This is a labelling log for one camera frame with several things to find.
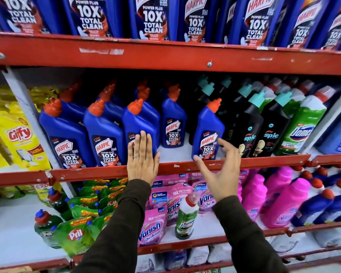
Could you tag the person's right hand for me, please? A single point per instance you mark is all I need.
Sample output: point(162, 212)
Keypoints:
point(224, 176)

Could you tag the person's left hand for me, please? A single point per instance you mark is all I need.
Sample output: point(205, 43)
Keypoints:
point(142, 167)

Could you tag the person's left thumb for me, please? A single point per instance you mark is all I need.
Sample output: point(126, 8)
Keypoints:
point(157, 162)

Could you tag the person's left little finger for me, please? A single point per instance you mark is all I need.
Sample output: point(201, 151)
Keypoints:
point(130, 152)

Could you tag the person's right thumb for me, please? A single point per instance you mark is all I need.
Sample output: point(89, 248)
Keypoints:
point(201, 165)

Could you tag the person's left middle finger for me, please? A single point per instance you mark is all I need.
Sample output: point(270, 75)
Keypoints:
point(143, 146)

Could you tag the person's left forearm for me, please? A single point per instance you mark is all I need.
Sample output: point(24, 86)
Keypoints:
point(116, 230)

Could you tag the person's right forearm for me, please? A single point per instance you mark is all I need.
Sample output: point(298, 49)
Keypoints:
point(247, 238)

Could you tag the group of blue orange-capped bottles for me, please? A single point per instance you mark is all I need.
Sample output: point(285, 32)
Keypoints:
point(102, 130)

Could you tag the stack of pink pouches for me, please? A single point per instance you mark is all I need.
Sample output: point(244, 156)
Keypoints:
point(164, 201)

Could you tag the small green red-capped bottle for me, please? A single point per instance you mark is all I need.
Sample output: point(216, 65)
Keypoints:
point(186, 217)

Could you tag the pink bottle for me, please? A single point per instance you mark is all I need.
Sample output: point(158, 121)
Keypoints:
point(278, 180)
point(253, 196)
point(284, 204)

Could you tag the group of black teal-capped bottles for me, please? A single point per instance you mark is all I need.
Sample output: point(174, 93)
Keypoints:
point(250, 122)

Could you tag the pile of green refill pouches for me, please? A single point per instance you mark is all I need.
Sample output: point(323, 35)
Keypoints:
point(85, 213)

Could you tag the green dish soap bottle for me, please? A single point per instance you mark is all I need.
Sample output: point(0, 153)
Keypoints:
point(45, 224)
point(58, 200)

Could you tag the white packet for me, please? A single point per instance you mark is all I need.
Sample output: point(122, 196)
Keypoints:
point(197, 255)
point(220, 253)
point(334, 237)
point(284, 243)

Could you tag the yellow green packet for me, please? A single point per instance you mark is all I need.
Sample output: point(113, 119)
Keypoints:
point(44, 191)

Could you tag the long red shelf beam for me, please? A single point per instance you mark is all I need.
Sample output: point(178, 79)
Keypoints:
point(170, 55)

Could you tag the blue purple pouch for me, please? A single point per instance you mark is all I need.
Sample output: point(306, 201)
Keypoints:
point(174, 260)

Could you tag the row of green white bottles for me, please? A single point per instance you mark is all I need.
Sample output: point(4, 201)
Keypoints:
point(304, 119)

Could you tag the stack of yellow pouches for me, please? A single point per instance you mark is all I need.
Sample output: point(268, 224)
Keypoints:
point(14, 133)

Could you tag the group of dark blue bottles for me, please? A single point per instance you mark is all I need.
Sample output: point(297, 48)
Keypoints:
point(326, 196)

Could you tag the row of large blue cleaner bottles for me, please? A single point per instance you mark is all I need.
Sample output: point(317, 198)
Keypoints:
point(187, 17)

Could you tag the light blue bottle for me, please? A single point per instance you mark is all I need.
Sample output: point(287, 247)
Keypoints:
point(336, 136)

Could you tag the white shelf board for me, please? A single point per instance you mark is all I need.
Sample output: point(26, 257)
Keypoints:
point(14, 233)

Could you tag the red shelf rail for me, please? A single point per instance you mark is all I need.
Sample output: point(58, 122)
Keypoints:
point(301, 228)
point(181, 166)
point(17, 178)
point(331, 159)

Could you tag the grey shelf upright post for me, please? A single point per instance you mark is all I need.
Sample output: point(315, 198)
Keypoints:
point(31, 116)

